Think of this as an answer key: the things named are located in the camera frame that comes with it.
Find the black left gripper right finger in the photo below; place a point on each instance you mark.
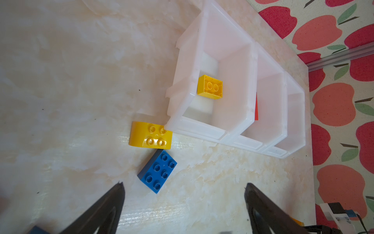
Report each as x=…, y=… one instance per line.
x=266, y=217

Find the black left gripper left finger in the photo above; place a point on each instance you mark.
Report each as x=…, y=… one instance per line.
x=103, y=216

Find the white bin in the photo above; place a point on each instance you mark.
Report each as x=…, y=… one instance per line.
x=271, y=126
x=296, y=138
x=216, y=46

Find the red brick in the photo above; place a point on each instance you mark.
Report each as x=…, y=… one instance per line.
x=256, y=109

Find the yellow square brick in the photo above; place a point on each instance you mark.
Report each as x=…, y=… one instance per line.
x=209, y=87

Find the small blue brick left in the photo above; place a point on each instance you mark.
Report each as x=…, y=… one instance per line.
x=37, y=230

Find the yellow curved brick upper left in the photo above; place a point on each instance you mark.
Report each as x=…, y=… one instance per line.
x=148, y=135

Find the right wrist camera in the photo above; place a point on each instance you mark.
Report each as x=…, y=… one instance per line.
x=342, y=218

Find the right aluminium corner post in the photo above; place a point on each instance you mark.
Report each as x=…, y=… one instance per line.
x=355, y=53

